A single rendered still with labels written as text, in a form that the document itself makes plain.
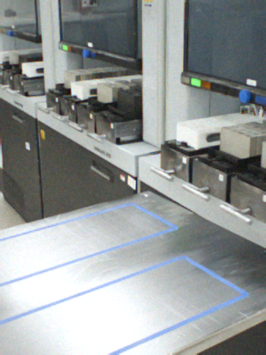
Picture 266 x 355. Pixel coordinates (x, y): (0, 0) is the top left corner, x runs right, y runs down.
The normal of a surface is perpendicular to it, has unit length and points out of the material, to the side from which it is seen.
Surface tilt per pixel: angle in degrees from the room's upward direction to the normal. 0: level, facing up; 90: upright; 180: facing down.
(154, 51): 90
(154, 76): 90
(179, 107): 90
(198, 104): 90
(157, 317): 0
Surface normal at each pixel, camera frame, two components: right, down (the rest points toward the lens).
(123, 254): -0.01, -0.94
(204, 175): -0.87, 0.17
